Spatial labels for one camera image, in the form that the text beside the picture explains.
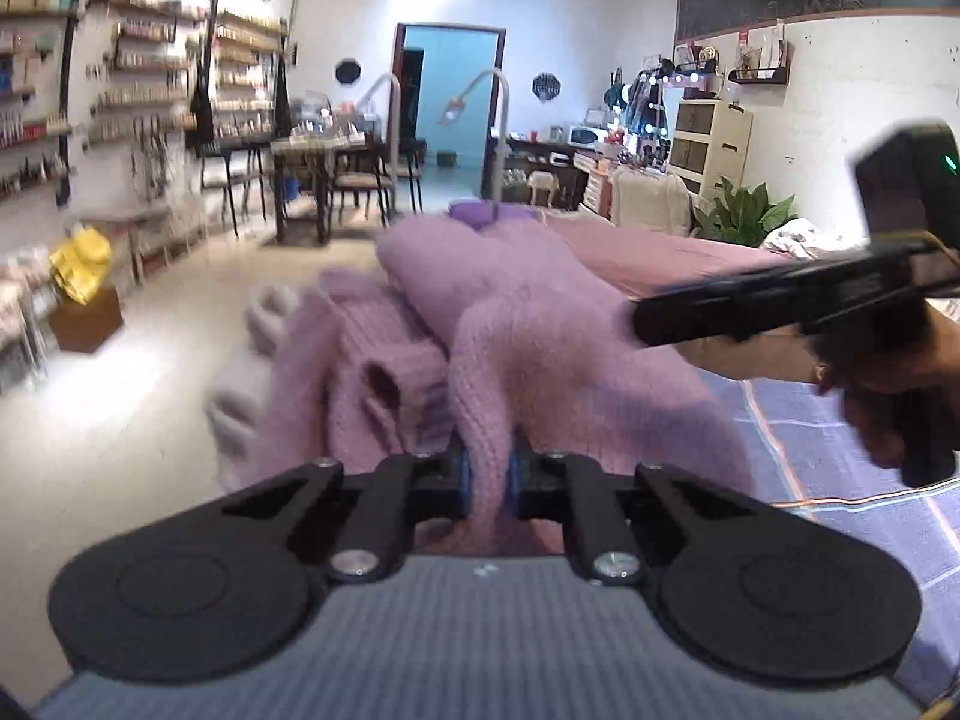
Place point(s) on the small white stool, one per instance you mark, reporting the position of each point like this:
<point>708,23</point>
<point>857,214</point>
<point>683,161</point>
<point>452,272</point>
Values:
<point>545,181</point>

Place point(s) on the dark wooden door frame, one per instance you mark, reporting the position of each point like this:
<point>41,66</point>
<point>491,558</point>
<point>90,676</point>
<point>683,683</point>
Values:
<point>501,90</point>

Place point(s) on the person's right hand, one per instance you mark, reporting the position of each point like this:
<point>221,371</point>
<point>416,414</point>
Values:
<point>874,420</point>

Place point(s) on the crumpled white duvet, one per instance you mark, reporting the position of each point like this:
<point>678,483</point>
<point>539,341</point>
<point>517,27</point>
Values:
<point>795,236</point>

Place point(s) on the dark wooden sideboard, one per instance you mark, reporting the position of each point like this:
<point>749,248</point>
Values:
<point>540,157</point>

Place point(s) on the cream storage cabinet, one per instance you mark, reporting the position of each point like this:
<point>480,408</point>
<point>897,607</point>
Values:
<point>709,142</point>

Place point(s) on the yellow bag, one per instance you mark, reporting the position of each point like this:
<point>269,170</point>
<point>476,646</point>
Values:
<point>79,266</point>

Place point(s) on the white microwave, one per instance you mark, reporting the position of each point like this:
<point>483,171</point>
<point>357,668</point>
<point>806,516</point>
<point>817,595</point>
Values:
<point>587,136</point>

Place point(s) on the black lattice wall ornament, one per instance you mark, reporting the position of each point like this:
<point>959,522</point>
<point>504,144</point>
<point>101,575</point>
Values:
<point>546,85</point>

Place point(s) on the wall shelves of small bottles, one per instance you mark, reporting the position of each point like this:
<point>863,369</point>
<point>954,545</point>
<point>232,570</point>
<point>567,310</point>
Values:
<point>142,97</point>

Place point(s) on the pink knitted sweater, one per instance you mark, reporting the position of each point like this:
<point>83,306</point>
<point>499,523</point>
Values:
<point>540,330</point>

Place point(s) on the mauve covered bed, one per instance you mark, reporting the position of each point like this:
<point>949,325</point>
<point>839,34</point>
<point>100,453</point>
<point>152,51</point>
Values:
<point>660,259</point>

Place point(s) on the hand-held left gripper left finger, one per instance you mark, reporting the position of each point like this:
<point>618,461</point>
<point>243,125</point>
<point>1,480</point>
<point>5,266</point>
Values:
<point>463,476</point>

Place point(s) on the dark metal chair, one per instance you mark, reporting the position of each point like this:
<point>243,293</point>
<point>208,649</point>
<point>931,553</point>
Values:
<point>225,180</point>
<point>411,165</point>
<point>364,180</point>

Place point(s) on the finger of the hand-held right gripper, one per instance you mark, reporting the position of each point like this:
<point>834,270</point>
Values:
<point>712,311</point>

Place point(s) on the brown cardboard box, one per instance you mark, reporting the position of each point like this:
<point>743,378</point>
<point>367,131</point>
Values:
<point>86,322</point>

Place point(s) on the dark dining table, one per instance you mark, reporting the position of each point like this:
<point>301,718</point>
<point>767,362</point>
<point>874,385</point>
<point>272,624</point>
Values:
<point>315,146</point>

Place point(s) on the cream covered armchair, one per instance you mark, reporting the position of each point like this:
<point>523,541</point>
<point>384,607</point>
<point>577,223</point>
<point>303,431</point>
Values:
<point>649,199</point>

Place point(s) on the blue plaid bed sheet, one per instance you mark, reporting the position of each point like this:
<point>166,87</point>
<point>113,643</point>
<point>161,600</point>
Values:
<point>810,450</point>

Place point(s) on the black wall shelf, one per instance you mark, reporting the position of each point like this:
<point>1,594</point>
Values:
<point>757,77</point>

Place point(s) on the black octagonal wall ornament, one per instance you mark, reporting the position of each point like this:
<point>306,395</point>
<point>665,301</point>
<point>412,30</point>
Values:
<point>348,71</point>

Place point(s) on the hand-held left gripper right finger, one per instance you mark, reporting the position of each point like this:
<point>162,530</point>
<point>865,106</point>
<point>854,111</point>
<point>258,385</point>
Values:
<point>516,480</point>

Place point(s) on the green potted plant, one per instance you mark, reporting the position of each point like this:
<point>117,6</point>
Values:
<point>739,210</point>

